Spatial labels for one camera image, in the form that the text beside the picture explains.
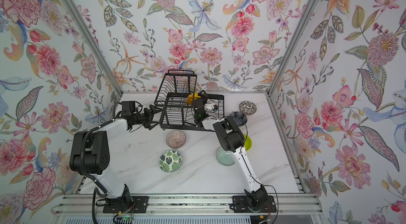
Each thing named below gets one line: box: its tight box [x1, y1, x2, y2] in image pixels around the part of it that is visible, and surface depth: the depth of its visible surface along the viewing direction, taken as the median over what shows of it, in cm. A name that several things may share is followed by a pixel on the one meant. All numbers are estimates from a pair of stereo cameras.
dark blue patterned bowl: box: [229, 110, 248, 127], surface depth 105 cm
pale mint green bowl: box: [215, 146, 236, 166], surface depth 87 cm
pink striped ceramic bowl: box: [165, 129, 187, 149], surface depth 95 cm
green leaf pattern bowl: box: [158, 150, 183, 173], surface depth 88 cm
